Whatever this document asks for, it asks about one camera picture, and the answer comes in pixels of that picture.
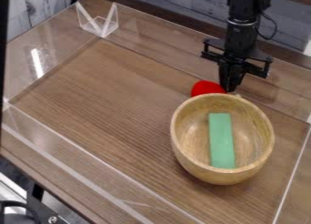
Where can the red felt radish toy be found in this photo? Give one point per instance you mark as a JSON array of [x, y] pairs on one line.
[[206, 87]]

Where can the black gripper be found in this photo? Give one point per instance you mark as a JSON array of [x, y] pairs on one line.
[[237, 54]]

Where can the black table leg bracket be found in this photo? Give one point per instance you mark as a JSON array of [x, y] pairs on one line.
[[47, 216]]

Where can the clear acrylic table barrier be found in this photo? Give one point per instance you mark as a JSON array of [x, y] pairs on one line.
[[89, 105]]

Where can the green rectangular block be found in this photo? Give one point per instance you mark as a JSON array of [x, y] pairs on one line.
[[222, 147]]

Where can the clear acrylic corner bracket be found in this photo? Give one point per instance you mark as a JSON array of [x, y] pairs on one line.
[[101, 26]]

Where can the wooden bowl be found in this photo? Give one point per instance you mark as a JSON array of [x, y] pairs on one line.
[[254, 137]]

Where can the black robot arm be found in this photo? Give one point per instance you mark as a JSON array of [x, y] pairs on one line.
[[248, 10]]

